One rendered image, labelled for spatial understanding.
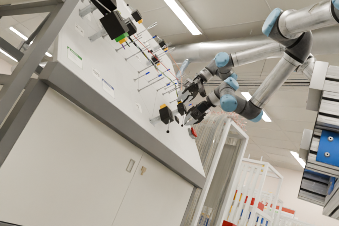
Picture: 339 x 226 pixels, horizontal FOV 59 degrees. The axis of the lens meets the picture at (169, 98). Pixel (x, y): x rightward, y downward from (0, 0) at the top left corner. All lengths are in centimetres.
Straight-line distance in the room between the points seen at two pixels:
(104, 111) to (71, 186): 28
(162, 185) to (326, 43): 283
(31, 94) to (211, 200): 197
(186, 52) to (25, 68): 412
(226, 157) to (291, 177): 768
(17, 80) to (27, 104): 10
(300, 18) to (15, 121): 99
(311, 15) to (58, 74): 84
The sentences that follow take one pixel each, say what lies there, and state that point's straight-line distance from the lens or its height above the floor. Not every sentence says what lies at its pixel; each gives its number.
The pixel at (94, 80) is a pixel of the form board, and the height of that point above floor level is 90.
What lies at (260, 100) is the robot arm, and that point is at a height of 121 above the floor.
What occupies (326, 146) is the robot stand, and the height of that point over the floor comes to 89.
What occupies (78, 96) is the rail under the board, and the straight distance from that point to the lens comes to 100.
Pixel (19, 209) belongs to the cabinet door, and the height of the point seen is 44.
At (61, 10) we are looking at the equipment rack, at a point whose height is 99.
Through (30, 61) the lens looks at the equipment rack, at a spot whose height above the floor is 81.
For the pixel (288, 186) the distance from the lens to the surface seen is 1024.
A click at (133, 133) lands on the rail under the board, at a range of 121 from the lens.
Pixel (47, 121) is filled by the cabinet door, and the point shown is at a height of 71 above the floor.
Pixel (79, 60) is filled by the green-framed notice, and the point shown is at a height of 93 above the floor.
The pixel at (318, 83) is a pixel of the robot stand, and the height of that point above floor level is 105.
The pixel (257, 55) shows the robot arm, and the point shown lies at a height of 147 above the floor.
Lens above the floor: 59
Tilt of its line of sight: 20 degrees up
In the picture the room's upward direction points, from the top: 23 degrees clockwise
